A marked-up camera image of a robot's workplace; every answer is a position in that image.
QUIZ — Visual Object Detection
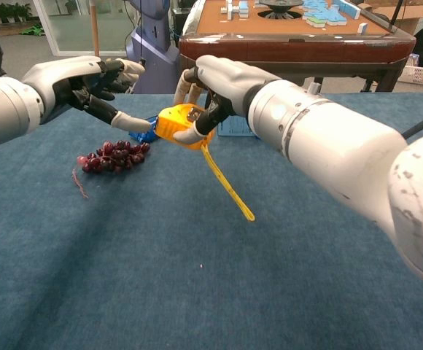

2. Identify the red grape bunch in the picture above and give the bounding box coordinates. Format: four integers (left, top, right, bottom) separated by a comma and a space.
71, 140, 151, 200

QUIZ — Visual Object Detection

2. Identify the blue mahjong tile pile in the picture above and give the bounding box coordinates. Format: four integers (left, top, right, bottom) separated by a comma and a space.
301, 0, 362, 29

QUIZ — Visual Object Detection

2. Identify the blue snack packet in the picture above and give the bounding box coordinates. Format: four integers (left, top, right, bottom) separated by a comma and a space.
128, 115, 159, 144

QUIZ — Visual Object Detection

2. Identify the white mahjong tile cluster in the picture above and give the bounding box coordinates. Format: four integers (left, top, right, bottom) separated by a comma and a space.
220, 0, 251, 20

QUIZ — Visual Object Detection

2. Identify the yellow tape measure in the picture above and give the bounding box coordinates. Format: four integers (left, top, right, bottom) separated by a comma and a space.
154, 103, 256, 222

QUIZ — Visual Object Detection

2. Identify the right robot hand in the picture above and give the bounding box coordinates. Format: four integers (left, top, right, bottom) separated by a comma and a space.
173, 54, 282, 145

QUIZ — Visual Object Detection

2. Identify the light blue cardboard box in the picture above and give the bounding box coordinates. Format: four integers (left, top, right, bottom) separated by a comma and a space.
217, 115, 259, 138

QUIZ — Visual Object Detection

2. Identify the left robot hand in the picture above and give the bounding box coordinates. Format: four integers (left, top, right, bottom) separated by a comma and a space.
21, 55, 152, 133

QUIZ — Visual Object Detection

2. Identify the black mahjong centre disc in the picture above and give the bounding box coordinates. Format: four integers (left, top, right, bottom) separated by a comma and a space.
257, 0, 304, 20

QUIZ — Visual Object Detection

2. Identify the green floor item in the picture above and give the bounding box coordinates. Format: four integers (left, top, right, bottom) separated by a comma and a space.
19, 23, 47, 37

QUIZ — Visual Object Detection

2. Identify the purple robot base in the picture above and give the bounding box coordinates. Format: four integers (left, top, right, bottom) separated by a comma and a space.
126, 0, 182, 95

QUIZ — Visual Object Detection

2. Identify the potted plants row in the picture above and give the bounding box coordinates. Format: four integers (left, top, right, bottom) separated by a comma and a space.
0, 1, 34, 27

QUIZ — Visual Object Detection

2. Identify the hanging black cord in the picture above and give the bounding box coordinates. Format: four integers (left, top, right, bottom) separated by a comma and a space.
137, 0, 147, 67

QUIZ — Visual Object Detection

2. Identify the wooden pole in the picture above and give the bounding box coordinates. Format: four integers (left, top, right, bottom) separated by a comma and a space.
88, 0, 101, 58

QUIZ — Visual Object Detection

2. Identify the brown mahjong table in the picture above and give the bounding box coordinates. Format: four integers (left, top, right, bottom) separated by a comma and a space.
178, 0, 416, 94

